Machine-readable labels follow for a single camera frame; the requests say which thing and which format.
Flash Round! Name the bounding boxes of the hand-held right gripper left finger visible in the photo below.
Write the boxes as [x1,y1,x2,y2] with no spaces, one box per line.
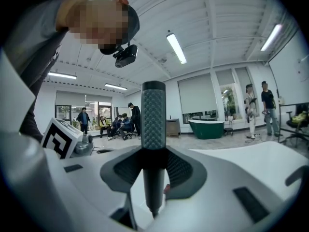
[52,146,145,232]

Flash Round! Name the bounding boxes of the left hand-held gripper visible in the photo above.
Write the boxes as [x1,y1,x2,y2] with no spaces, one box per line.
[40,117,95,160]

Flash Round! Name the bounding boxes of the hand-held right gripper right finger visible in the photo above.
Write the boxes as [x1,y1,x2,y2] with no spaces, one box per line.
[149,146,290,232]

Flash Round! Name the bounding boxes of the person's left forearm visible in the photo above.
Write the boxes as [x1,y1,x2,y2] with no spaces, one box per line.
[18,76,53,144]

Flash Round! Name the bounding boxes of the white bathtub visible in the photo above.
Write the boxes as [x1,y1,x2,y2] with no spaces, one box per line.
[130,141,309,229]

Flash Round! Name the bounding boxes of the green bathtub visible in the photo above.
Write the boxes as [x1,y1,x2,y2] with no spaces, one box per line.
[187,119,225,140]

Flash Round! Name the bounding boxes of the long grey roller blind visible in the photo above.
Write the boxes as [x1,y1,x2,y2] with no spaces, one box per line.
[55,90,113,103]

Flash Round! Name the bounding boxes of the large framed glass windows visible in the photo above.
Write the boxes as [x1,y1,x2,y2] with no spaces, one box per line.
[55,101,112,131]

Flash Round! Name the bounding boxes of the white ceiling tube light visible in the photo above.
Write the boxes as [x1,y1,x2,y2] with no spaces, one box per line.
[260,24,283,52]
[166,32,188,65]
[47,72,77,80]
[104,83,128,91]

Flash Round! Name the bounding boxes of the wide glass window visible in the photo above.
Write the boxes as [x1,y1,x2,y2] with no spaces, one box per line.
[182,110,219,125]

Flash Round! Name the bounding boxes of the wooden cabinet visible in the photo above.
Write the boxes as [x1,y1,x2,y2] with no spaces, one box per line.
[166,118,181,138]

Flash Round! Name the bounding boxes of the tall glass window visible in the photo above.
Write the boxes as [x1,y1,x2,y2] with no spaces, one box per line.
[219,85,239,122]

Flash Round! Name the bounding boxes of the black office chair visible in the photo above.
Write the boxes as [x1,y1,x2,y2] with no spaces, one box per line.
[278,102,309,144]
[285,110,309,151]

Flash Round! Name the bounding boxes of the large grey roller blind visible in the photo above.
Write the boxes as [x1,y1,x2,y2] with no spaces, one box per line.
[177,72,219,115]

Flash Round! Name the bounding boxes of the person's grey sweatshirt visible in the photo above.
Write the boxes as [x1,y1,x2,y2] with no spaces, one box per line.
[0,0,89,89]

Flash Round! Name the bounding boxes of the yellow green cloth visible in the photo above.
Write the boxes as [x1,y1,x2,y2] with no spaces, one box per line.
[291,112,309,123]

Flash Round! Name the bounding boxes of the narrow grey roller blind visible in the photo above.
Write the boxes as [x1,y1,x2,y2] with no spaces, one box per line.
[234,67,253,90]
[215,69,236,86]

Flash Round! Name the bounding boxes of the person's head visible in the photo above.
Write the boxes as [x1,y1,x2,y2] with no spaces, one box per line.
[56,0,130,55]

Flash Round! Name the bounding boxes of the white partition board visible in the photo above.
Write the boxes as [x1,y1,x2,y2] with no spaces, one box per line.
[267,29,309,106]

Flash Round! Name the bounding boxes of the black head-mounted camera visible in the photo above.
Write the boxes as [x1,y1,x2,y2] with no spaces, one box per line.
[112,44,139,69]

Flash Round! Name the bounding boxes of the black camera head strap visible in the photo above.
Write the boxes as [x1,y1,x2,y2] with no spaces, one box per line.
[100,5,140,56]

